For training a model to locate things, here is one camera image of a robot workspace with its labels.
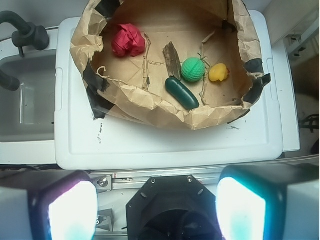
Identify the dark green toy cucumber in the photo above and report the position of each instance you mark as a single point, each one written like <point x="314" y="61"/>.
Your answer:
<point x="181" y="93"/>

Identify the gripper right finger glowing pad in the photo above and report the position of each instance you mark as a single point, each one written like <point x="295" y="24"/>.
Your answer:
<point x="269" y="202"/>

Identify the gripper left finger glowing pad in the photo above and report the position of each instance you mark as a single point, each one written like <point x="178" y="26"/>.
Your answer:
<point x="47" y="205"/>

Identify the clear plastic bin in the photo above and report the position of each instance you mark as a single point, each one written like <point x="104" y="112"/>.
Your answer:
<point x="28" y="114"/>

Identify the yellow rubber duck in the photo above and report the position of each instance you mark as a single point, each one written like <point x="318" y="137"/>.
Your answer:
<point x="218" y="72"/>

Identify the red crumpled paper ball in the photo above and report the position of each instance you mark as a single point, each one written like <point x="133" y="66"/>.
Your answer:
<point x="128" y="41"/>

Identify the black octagonal mount plate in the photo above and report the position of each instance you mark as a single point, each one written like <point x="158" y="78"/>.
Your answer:
<point x="172" y="208"/>

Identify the green textured ball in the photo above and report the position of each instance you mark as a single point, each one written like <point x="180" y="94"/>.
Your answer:
<point x="193" y="69"/>

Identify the aluminium extrusion rail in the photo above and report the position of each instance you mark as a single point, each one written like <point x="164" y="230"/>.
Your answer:
<point x="108" y="180"/>

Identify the brown wood chip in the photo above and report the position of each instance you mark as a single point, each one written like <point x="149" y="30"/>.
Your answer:
<point x="172" y="61"/>

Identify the brown paper bag tray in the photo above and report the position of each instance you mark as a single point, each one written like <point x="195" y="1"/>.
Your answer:
<point x="133" y="88"/>

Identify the white plastic bin lid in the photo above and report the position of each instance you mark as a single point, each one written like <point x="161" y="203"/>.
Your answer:
<point x="85" y="143"/>

